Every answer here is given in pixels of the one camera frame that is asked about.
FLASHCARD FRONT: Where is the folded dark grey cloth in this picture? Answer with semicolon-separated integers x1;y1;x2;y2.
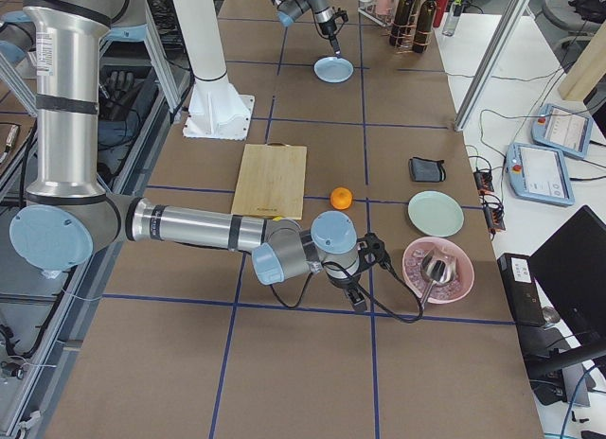
408;157;446;183

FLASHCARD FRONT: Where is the dark green wine bottle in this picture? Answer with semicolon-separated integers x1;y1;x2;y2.
412;0;437;54

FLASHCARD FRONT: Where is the white wire cup rack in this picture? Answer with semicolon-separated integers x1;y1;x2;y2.
358;0;393;28

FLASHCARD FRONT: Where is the copper wire bottle rack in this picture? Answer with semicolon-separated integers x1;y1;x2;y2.
393;0;424;53

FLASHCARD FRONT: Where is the bamboo cutting board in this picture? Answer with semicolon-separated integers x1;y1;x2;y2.
231;144;308;220

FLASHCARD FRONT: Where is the metal scoop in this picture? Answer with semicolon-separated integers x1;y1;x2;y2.
420;248;457;308

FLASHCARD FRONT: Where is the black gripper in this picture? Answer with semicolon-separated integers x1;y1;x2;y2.
314;13;341;58
327;263;367;313

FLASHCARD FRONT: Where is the black monitor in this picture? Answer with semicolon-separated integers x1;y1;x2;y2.
529;205;605;338

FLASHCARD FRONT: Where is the orange black usb hub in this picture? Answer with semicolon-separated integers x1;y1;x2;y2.
473;169;494;194

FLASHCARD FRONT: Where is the red bottle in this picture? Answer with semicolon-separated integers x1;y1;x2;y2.
433;0;449;28

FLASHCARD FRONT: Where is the white camera post base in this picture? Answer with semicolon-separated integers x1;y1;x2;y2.
172;0;255;140

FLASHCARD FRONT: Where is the blue teach pendant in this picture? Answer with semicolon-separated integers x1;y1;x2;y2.
506;143;575;206
531;103;594;160

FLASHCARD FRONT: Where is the black computer box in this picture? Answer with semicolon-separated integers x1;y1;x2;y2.
497;253;544;327

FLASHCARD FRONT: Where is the light blue plate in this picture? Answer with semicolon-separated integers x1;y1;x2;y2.
313;57;354;83

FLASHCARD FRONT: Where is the light green plate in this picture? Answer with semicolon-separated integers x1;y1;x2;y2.
408;190;464;237

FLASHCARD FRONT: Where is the pink cup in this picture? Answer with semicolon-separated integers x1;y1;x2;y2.
375;0;392;17

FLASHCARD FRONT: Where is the orange fruit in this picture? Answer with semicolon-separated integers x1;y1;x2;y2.
330;186;353;211

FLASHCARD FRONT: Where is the pink bowl with ice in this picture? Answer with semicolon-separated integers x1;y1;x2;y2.
402;237;474;306

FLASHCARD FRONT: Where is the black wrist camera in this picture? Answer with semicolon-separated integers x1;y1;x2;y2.
332;8;348;24
357;233;392;272

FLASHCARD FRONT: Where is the aluminium frame post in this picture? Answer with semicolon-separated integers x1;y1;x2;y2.
454;0;530;132

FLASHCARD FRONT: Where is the grey water bottle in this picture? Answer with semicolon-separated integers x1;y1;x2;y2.
442;0;464;37

